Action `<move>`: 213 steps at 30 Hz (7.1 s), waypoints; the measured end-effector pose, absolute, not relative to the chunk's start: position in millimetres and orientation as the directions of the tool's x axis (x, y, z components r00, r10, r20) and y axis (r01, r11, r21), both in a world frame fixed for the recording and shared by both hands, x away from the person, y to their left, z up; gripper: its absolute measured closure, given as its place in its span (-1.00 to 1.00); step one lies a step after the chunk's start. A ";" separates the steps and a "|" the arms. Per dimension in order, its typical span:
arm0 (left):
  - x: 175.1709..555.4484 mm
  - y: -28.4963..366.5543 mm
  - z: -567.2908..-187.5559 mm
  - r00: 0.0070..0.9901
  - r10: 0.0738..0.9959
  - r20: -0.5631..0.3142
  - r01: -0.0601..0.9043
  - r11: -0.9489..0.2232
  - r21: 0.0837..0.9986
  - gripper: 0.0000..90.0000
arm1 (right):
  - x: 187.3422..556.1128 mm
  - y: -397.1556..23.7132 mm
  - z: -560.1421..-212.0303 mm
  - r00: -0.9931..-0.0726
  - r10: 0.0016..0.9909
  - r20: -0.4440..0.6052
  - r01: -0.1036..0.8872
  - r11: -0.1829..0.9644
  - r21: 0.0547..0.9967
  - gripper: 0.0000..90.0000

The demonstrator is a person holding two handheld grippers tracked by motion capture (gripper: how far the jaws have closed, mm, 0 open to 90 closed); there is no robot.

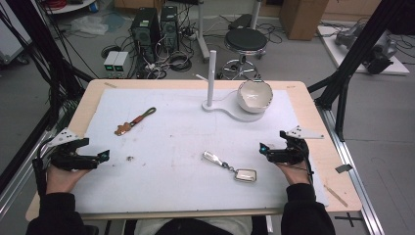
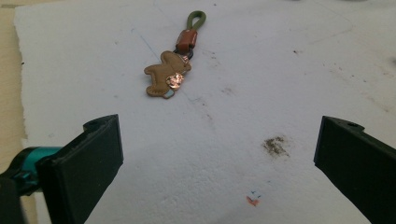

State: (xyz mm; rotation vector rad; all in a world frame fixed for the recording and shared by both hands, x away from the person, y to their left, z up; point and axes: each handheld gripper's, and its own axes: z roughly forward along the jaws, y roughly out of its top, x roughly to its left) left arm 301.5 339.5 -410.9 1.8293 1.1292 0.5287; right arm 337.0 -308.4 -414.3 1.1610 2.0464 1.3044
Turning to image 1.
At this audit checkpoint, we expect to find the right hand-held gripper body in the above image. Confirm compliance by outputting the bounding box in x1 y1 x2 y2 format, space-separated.
267 125 325 165

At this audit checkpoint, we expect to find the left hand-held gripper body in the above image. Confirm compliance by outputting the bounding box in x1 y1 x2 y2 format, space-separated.
48 127 101 171

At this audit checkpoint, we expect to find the silver rectangular tag keychain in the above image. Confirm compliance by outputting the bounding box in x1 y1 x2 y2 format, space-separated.
202 150 257 183

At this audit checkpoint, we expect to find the brown bear keychain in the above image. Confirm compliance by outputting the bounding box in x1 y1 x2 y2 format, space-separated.
114 107 158 137

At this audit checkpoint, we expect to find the white key stand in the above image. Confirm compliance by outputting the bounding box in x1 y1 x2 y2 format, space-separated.
195 49 265 123

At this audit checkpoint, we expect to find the person's right hand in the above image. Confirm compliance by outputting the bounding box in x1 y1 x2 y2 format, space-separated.
277 160 312 195

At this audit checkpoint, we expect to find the person's left hand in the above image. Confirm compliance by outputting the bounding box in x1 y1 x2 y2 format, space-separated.
46 163 91 195

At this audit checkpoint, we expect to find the white cracked-look bowl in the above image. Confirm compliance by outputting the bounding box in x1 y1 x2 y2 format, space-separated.
236 79 274 115

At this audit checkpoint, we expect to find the thin wooden stick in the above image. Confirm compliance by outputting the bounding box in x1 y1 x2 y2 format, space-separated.
323 184 349 208

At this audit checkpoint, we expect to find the white foam mat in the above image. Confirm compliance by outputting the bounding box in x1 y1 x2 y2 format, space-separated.
71 87 330 214

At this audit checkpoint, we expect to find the grey bench power supply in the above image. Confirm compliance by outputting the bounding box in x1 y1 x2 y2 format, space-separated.
113 51 130 78
103 50 120 78

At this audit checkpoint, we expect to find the person's torso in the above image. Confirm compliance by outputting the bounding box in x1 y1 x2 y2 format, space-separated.
123 216 272 235

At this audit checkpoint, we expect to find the black round stool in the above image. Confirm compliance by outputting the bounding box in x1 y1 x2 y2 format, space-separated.
218 27 268 81

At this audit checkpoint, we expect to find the white floor platform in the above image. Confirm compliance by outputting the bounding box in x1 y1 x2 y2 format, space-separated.
316 24 410 76

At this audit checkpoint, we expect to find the large black computer tower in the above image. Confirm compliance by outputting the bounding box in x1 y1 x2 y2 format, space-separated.
130 7 161 65

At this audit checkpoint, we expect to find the clear plastic bag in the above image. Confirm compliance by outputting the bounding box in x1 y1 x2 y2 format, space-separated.
69 15 110 36

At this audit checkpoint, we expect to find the grey metal stand leg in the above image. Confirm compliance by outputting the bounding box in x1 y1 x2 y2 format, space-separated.
195 0 211 63

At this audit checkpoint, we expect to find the cardboard box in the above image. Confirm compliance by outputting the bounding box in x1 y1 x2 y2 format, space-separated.
279 0 330 41

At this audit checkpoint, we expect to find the grey robot device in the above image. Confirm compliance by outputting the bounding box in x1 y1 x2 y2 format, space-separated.
334 23 399 74

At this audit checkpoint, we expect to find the slim black computer tower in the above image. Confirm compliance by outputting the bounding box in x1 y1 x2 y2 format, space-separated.
160 4 180 53

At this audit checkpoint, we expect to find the white round table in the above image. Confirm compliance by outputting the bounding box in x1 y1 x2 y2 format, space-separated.
42 0 97 15

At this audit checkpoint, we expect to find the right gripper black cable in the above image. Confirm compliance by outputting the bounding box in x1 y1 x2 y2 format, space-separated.
301 140 315 185

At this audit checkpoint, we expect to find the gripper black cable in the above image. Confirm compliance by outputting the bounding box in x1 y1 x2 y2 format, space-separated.
301 140 315 185
31 138 55 197

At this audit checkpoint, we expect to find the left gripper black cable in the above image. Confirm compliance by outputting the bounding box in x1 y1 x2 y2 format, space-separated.
31 138 55 197

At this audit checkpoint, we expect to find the aluminium rail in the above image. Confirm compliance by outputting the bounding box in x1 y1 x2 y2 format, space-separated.
0 128 57 219
317 106 386 235

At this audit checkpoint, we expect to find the coiled black cable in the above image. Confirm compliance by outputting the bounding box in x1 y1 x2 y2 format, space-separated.
167 52 193 72

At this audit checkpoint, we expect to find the black frame strut with cables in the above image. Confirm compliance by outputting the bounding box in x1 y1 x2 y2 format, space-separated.
0 0 96 131

